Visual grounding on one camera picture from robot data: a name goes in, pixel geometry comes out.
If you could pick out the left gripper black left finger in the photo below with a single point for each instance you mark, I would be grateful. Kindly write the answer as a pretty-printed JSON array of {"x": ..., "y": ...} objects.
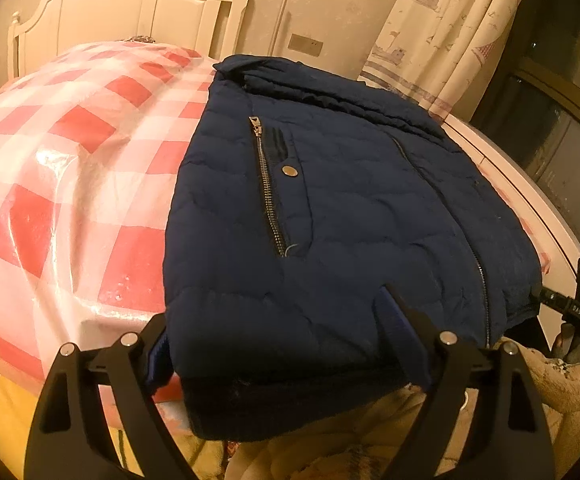
[{"x": 70, "y": 436}]

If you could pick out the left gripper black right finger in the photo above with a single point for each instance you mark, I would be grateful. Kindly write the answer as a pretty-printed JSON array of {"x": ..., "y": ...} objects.
[{"x": 482, "y": 417}]

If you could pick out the navy blue quilted jacket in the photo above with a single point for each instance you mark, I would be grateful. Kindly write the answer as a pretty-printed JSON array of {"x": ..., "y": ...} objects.
[{"x": 309, "y": 212}]

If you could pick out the beige plaid blanket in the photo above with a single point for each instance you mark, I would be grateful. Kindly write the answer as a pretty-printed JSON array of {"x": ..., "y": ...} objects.
[{"x": 361, "y": 443}]

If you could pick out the white window bench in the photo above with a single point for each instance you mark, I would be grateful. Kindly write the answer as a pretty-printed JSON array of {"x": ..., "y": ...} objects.
[{"x": 554, "y": 243}]

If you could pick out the yellow blanket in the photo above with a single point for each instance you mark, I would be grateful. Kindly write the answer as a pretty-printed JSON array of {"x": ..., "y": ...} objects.
[{"x": 18, "y": 397}]

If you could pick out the dark window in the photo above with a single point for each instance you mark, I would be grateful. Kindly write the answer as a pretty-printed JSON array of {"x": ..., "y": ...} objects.
[{"x": 531, "y": 108}]

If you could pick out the red white checkered bed cover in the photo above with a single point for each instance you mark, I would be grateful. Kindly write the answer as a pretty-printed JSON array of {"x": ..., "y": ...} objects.
[{"x": 90, "y": 145}]

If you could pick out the nautical print curtain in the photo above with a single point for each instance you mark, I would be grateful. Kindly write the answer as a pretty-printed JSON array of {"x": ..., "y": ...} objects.
[{"x": 431, "y": 51}]

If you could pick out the patterned round pillow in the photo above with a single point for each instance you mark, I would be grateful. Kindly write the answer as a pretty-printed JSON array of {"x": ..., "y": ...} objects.
[{"x": 141, "y": 39}]

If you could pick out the white stick lamp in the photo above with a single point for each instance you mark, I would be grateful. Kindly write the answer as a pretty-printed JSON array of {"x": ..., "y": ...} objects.
[{"x": 277, "y": 29}]

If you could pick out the white wooden headboard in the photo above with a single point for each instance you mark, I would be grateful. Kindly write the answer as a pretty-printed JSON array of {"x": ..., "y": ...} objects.
[{"x": 209, "y": 27}]

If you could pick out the wall socket panel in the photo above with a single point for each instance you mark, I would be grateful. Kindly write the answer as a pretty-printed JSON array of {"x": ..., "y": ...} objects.
[{"x": 305, "y": 45}]

